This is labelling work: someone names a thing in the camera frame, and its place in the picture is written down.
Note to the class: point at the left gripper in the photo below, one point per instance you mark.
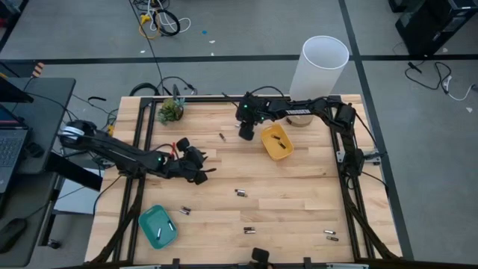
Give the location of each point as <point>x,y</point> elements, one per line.
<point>183,166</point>

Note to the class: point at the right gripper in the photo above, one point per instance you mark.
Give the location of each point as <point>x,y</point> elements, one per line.
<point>249,110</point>

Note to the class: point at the yellow plastic bin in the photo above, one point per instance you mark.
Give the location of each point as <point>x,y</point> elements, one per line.
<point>270,145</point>

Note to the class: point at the black copper-top AA battery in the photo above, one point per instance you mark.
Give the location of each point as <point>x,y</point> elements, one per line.
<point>242,195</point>

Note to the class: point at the teal plastic bin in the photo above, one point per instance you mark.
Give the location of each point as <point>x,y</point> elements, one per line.
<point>149,224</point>

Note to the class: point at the silver Energizer AA battery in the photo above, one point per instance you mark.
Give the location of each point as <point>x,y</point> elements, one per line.
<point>250,232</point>

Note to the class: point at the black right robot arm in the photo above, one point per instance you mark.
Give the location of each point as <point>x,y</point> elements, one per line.
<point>317,104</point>

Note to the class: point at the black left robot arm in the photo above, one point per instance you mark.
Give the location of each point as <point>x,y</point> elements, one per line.
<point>112,149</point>

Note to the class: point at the small potted green plant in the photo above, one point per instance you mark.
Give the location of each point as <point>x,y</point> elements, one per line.
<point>170,112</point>

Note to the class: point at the white cylinder table lamp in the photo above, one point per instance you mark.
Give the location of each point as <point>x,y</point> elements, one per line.
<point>317,74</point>

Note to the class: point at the black rounded object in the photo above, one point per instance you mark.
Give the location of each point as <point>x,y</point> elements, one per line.
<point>260,255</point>

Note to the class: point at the white board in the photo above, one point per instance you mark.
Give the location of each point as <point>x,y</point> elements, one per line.
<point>74,198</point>

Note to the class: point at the dark grey side desk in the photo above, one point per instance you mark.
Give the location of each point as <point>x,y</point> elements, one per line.
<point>48,112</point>

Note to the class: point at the small black device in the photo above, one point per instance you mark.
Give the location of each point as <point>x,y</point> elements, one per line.
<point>34,150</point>

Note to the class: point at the black caster wheel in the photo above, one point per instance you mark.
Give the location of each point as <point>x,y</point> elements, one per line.
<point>54,244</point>

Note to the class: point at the orange black striped marker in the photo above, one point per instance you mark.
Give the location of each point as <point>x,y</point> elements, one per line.
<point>38,70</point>

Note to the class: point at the open laptop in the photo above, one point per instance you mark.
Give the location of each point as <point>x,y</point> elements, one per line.
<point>11,149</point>

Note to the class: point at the black computer mouse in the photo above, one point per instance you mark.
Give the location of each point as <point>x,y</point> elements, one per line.
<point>13,231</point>

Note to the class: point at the black equipment case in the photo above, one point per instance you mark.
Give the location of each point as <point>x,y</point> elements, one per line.
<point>429,26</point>

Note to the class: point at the black aluminium table frame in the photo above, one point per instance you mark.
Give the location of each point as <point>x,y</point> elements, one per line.
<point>209,98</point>

